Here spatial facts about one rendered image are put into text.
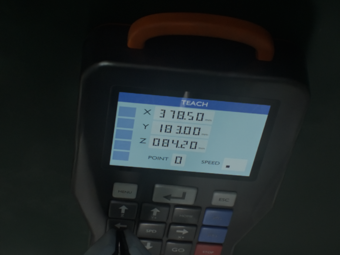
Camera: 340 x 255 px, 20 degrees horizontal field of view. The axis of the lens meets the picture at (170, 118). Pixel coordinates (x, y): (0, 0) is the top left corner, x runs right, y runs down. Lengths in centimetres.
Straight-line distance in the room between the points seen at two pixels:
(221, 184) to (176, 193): 2
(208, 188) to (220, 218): 2
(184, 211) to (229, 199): 2
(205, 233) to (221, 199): 3
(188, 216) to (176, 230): 1
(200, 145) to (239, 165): 2
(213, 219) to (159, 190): 3
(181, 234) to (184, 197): 3
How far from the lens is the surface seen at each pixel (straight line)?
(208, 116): 37
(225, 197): 41
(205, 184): 40
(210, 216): 42
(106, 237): 42
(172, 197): 41
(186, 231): 43
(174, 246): 44
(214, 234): 43
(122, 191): 41
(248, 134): 38
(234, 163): 39
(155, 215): 42
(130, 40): 36
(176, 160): 39
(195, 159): 39
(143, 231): 43
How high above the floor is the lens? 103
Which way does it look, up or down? 42 degrees down
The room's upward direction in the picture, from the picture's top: 180 degrees clockwise
